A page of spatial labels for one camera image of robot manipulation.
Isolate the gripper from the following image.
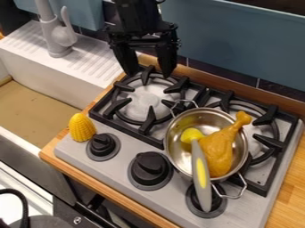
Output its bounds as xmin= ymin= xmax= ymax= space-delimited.
xmin=102 ymin=22 xmax=183 ymax=79

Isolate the toy stove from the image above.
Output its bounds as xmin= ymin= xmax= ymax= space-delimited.
xmin=54 ymin=65 xmax=305 ymax=228

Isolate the yellow toy corn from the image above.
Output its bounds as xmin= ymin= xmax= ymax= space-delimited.
xmin=68 ymin=112 xmax=98 ymax=143

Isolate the tap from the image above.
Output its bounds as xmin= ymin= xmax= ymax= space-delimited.
xmin=34 ymin=0 xmax=79 ymax=59

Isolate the toy sink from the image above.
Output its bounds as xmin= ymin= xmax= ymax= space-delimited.
xmin=0 ymin=20 xmax=126 ymax=150

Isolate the silver pot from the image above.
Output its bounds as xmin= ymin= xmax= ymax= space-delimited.
xmin=163 ymin=99 xmax=251 ymax=200

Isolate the toy chicken drumstick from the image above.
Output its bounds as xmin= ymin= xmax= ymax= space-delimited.
xmin=196 ymin=110 xmax=253 ymax=178

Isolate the grey and yellow spatula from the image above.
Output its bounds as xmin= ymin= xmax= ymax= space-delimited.
xmin=179 ymin=127 xmax=215 ymax=214

